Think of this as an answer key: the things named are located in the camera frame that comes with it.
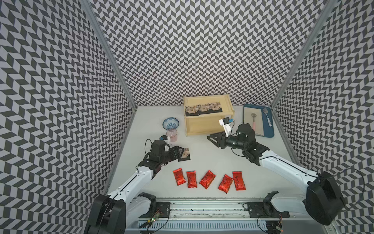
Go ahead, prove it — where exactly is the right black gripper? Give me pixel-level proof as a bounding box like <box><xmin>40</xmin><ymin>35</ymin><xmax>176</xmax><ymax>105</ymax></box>
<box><xmin>207</xmin><ymin>129</ymin><xmax>247</xmax><ymax>149</ymax></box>

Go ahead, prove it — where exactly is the black floral tea bag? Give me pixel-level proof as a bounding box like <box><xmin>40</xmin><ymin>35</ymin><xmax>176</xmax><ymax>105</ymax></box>
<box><xmin>178</xmin><ymin>148</ymin><xmax>191</xmax><ymax>162</ymax></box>
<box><xmin>209</xmin><ymin>102</ymin><xmax>223</xmax><ymax>113</ymax></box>
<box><xmin>197</xmin><ymin>104</ymin><xmax>210</xmax><ymax>115</ymax></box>
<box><xmin>185</xmin><ymin>106</ymin><xmax>199</xmax><ymax>117</ymax></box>

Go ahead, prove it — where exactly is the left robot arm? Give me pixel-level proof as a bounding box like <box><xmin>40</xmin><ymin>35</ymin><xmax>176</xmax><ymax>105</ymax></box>
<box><xmin>83</xmin><ymin>139</ymin><xmax>185</xmax><ymax>234</ymax></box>

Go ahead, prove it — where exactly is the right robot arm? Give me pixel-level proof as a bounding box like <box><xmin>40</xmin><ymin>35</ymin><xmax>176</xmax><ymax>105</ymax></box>
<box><xmin>207</xmin><ymin>124</ymin><xmax>345</xmax><ymax>226</ymax></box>

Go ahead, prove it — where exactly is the red tea bag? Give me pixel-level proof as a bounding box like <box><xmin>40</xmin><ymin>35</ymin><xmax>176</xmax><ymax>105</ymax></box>
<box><xmin>199</xmin><ymin>170</ymin><xmax>216</xmax><ymax>189</ymax></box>
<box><xmin>218</xmin><ymin>174</ymin><xmax>233</xmax><ymax>194</ymax></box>
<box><xmin>186</xmin><ymin>171</ymin><xmax>198</xmax><ymax>188</ymax></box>
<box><xmin>232</xmin><ymin>171</ymin><xmax>246</xmax><ymax>191</ymax></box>
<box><xmin>173</xmin><ymin>168</ymin><xmax>187</xmax><ymax>186</ymax></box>

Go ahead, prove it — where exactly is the wooden two-tier shelf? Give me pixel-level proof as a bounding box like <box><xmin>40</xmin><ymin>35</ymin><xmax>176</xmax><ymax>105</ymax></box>
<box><xmin>184</xmin><ymin>94</ymin><xmax>235</xmax><ymax>137</ymax></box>

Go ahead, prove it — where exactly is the pink transparent cup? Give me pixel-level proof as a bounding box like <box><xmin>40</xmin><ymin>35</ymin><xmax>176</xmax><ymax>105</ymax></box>
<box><xmin>166</xmin><ymin>129</ymin><xmax>178</xmax><ymax>142</ymax></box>

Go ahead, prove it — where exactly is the blue white ceramic bowl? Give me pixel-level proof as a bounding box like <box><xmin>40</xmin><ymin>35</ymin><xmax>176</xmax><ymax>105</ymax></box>
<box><xmin>162</xmin><ymin>117</ymin><xmax>179</xmax><ymax>131</ymax></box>

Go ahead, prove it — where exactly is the beige cloth on tray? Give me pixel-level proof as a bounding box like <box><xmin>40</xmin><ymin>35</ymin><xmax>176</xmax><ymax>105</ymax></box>
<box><xmin>243</xmin><ymin>107</ymin><xmax>265</xmax><ymax>136</ymax></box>

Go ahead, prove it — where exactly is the teal tray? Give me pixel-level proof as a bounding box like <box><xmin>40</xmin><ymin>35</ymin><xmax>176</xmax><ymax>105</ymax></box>
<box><xmin>243</xmin><ymin>104</ymin><xmax>275</xmax><ymax>138</ymax></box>

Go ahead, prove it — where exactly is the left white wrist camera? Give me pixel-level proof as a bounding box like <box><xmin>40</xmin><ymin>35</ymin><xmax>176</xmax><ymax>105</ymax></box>
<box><xmin>159</xmin><ymin>135</ymin><xmax>171</xmax><ymax>144</ymax></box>

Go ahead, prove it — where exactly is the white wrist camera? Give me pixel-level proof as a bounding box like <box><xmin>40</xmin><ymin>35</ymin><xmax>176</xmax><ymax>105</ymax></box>
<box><xmin>219</xmin><ymin>117</ymin><xmax>235</xmax><ymax>137</ymax></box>
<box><xmin>159</xmin><ymin>135</ymin><xmax>171</xmax><ymax>144</ymax></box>

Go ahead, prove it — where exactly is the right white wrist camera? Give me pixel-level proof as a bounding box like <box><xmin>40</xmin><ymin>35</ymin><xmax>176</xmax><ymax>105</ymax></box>
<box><xmin>219</xmin><ymin>117</ymin><xmax>235</xmax><ymax>137</ymax></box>

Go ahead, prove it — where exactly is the pink handled spoon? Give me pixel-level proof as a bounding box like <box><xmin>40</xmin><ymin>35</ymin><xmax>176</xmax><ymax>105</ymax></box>
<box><xmin>251</xmin><ymin>113</ymin><xmax>257</xmax><ymax>131</ymax></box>

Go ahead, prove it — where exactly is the white handled spoon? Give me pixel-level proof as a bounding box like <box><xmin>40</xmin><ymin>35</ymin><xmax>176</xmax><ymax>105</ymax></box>
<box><xmin>263</xmin><ymin>108</ymin><xmax>273</xmax><ymax>127</ymax></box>

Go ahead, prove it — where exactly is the aluminium front rail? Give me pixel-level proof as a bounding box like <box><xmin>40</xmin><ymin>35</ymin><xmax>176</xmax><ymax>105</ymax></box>
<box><xmin>156</xmin><ymin>193</ymin><xmax>310</xmax><ymax>217</ymax></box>

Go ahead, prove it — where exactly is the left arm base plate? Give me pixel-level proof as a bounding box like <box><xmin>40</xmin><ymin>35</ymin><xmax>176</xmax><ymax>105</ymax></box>
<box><xmin>128</xmin><ymin>200</ymin><xmax>171</xmax><ymax>218</ymax></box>

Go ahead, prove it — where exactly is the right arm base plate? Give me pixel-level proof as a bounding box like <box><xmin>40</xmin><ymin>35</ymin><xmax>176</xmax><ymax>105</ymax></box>
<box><xmin>246</xmin><ymin>202</ymin><xmax>290</xmax><ymax>219</ymax></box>

